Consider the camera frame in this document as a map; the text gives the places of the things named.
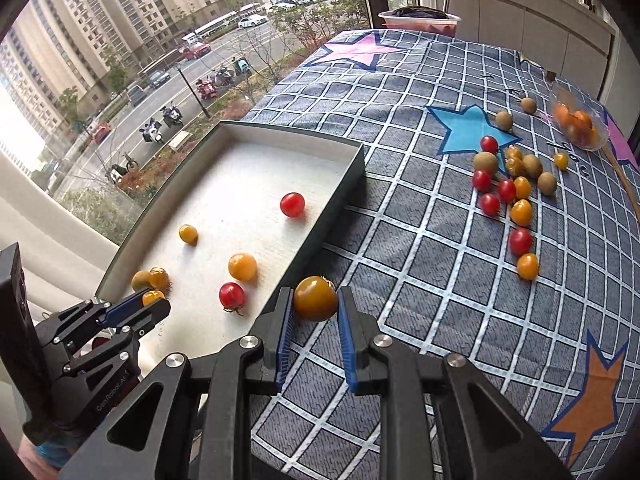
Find white window sill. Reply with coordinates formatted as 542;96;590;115
0;150;121;311

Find brownish yellow cherry tomato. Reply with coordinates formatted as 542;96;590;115
293;276;339;322

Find dark green box tray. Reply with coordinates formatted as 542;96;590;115
95;120;366;376

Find dark cloth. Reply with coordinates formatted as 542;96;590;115
390;6;446;19

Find white scooter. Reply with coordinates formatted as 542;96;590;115
140;117;165;143

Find white bus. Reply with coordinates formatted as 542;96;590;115
194;16;240;40

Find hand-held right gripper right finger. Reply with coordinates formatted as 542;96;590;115
337;285;573;480

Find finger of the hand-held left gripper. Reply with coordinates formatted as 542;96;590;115
61;298;172;379
34;287;158;347

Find apartment buildings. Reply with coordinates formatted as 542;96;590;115
0;0;351;131

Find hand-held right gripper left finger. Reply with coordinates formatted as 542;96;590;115
57;287;296;480

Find clear glass bowl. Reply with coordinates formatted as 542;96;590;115
549;77;612;152

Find red plastic basin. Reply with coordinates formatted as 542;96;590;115
378;6;461;38

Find white cabinet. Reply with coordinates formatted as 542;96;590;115
430;0;616;101

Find long wooden board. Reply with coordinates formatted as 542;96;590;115
602;142;640;221

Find checked star-print blanket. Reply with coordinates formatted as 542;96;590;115
245;27;640;480

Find street lamp post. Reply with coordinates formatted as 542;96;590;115
176;65;211;120

